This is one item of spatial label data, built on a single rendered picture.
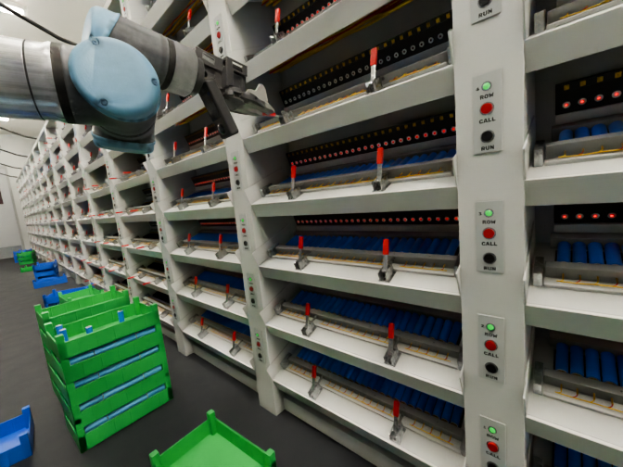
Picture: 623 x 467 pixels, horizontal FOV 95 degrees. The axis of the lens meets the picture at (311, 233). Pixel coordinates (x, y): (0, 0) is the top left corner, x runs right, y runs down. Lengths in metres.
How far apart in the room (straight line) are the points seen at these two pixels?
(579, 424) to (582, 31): 0.58
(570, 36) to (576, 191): 0.21
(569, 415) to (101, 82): 0.83
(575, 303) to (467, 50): 0.43
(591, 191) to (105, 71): 0.65
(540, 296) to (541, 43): 0.38
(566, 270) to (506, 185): 0.18
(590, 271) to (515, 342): 0.16
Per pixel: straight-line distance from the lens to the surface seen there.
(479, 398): 0.69
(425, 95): 0.62
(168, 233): 1.56
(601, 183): 0.56
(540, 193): 0.56
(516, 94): 0.57
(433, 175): 0.63
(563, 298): 0.61
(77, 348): 1.24
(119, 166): 2.25
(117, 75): 0.45
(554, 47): 0.59
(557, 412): 0.70
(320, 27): 0.79
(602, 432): 0.70
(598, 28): 0.59
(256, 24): 1.15
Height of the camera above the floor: 0.75
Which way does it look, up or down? 7 degrees down
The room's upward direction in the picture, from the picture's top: 6 degrees counter-clockwise
